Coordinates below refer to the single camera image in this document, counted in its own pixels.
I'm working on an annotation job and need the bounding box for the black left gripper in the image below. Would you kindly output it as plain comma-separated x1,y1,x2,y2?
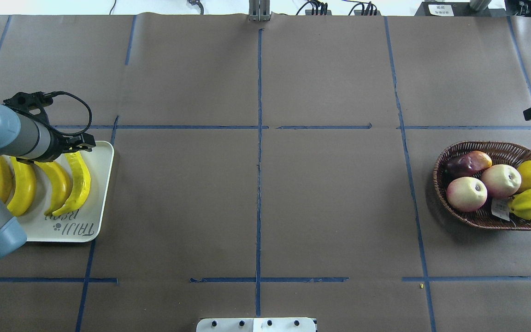
40,123,96,162

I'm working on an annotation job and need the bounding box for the yellow banana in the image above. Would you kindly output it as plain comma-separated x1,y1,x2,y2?
7,157,36,217
34,160,72,216
51,152,91,217
0,156,12,204

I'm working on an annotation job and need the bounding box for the brown wicker basket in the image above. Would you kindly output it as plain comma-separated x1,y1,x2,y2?
431,141,531,231

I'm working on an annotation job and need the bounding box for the white bear tray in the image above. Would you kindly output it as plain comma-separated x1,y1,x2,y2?
17,141,114,243

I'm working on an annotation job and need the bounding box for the dark purple fruit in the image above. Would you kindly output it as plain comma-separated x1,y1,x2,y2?
445,150,493,178

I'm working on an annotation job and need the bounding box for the red yellow apple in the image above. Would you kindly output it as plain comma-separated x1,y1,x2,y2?
446,177,488,213

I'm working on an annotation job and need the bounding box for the aluminium frame post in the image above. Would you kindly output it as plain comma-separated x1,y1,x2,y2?
248,0,271,22

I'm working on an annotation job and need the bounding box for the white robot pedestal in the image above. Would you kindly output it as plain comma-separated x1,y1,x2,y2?
196,317,318,332

